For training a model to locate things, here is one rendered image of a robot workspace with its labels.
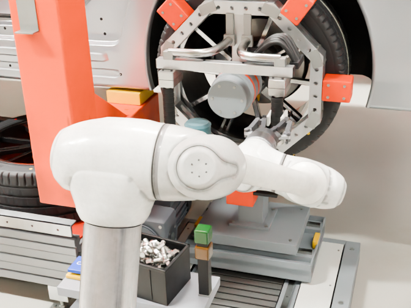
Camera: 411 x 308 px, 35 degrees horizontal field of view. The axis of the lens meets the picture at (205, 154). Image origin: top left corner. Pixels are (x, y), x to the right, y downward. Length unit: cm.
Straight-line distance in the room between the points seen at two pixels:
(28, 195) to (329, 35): 122
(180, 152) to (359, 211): 217
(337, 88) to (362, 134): 187
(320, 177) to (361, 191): 175
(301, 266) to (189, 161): 148
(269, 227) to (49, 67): 106
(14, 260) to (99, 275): 140
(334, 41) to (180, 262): 87
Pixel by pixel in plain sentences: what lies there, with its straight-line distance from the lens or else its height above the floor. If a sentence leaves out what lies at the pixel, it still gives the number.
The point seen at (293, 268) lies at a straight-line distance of 244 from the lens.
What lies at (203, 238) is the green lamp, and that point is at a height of 64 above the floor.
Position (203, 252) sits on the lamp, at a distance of 171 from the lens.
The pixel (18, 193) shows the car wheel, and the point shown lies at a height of 42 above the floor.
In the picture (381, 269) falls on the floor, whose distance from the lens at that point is 273.
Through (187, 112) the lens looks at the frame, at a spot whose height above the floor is 72.
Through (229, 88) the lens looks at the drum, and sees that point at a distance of 199.
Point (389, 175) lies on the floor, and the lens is 348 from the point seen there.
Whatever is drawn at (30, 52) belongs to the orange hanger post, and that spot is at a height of 103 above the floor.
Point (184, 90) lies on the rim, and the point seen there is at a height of 78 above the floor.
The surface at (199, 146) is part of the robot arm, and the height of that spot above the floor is 113.
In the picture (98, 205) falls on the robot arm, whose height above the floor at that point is 103.
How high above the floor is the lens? 155
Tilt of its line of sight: 25 degrees down
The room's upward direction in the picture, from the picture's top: 2 degrees counter-clockwise
